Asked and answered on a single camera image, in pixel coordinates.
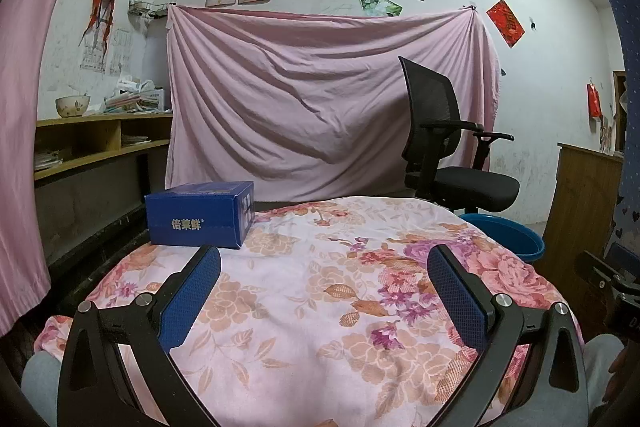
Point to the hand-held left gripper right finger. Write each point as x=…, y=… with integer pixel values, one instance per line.
x=457, y=302

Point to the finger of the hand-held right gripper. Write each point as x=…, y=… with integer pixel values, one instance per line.
x=597, y=269

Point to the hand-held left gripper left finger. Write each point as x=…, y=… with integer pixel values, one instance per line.
x=192, y=294

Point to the blue plastic basin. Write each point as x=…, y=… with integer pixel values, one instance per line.
x=525, y=247

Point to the brown wooden cabinet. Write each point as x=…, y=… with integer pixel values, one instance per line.
x=580, y=217

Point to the person's right leg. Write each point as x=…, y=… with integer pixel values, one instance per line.
x=600, y=372

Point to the person's leg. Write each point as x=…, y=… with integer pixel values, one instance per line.
x=600, y=372
x=40, y=387

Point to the blue cardboard box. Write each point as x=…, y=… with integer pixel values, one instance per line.
x=195, y=219

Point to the papers in small compartment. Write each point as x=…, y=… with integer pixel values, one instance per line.
x=135, y=140

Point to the red hanging packet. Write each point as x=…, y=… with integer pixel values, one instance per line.
x=594, y=102

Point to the wooden shelf unit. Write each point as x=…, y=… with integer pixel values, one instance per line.
x=100, y=154

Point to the person's left leg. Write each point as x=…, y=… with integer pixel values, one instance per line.
x=40, y=387

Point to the papers in wide compartment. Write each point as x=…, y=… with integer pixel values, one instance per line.
x=47, y=161

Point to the pile of papers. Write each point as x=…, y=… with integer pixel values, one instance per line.
x=132, y=101

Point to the black office chair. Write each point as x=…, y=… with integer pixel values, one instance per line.
x=432, y=97

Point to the pink hanging sheet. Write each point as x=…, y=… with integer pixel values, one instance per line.
x=285, y=107

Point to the blue patterned curtain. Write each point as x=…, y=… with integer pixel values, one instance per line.
x=627, y=57

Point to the pink curtain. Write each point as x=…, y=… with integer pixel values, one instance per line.
x=20, y=157

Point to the floral ceramic bowl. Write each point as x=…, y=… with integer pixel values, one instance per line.
x=72, y=107

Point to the red diamond paper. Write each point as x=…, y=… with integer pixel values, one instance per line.
x=506, y=23

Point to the white wall calendar sheets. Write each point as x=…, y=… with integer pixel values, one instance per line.
x=92, y=59

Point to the red tasselled wall ornament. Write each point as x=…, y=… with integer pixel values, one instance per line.
x=102, y=2

